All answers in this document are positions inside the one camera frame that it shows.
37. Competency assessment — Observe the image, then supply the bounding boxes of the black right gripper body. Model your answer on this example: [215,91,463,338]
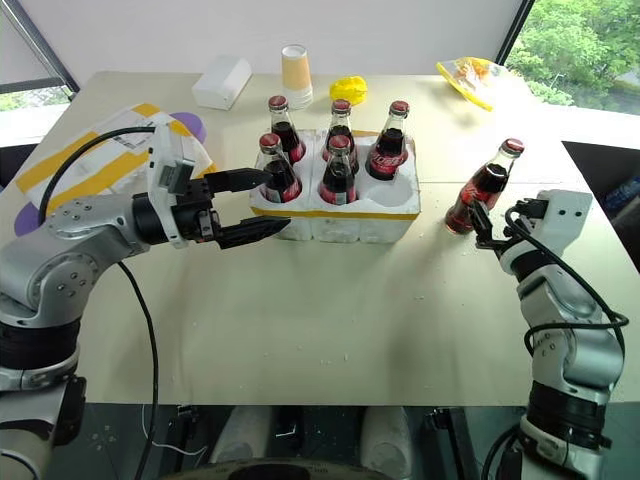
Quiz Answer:
[477,198,547,252]

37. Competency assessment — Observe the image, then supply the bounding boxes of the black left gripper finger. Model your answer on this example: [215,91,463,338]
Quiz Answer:
[217,216,293,251]
[206,168,274,194]

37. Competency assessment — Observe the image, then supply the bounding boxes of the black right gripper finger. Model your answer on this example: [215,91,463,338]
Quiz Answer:
[468,201,496,250]

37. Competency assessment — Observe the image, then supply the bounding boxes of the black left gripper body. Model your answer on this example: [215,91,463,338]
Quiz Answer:
[173,177,225,247]

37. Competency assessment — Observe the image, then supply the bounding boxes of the glass cola bottle red cap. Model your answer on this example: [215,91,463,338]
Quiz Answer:
[324,98,360,174]
[443,137,526,236]
[318,134,359,206]
[267,94,307,164]
[257,132,304,204]
[364,99,412,182]

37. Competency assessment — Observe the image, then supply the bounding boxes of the white foam crate yellow tape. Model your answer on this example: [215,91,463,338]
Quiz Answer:
[248,128,422,245]

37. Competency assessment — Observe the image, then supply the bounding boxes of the white tissue box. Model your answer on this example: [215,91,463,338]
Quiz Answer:
[191,54,254,110]

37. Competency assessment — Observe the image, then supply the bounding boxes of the white foam box yellow tape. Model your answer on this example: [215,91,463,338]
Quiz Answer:
[14,102,219,206]

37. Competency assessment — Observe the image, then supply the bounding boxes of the purple mat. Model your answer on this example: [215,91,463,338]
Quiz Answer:
[13,110,209,239]

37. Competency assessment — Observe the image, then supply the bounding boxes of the stacked orange paper cups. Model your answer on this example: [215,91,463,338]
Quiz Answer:
[279,44,315,111]

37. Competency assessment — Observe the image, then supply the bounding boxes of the crumpled yellow plastic bag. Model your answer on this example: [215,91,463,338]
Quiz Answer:
[328,74,370,106]

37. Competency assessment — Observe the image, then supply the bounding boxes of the yellow clear snack bag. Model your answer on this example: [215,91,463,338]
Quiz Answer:
[435,56,519,112]

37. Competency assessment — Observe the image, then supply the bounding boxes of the white rounded robot leg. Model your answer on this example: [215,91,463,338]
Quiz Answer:
[209,405,274,466]
[358,405,417,476]

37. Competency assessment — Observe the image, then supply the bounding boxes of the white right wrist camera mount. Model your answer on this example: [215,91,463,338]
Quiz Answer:
[535,188,595,254]

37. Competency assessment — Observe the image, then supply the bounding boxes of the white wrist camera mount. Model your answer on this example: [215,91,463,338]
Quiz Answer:
[535,188,595,254]
[147,122,197,250]

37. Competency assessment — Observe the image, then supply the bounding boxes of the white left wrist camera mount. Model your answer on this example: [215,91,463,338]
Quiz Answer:
[147,122,197,250]

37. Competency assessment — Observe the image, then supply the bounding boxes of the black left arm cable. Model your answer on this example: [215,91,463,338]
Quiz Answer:
[37,125,160,480]

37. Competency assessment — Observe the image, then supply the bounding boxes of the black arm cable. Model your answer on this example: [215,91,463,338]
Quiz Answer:
[503,205,630,357]
[37,125,160,480]

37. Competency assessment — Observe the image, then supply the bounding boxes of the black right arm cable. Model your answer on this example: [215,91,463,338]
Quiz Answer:
[503,205,630,357]

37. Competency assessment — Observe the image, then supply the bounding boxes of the black window frame bar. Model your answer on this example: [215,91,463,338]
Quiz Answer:
[494,0,537,66]
[0,0,81,96]

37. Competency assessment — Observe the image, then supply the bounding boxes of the black lower body cable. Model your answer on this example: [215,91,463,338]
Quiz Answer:
[481,428,522,480]

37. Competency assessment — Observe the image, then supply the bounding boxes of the thin white wire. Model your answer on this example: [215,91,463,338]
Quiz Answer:
[139,403,209,457]

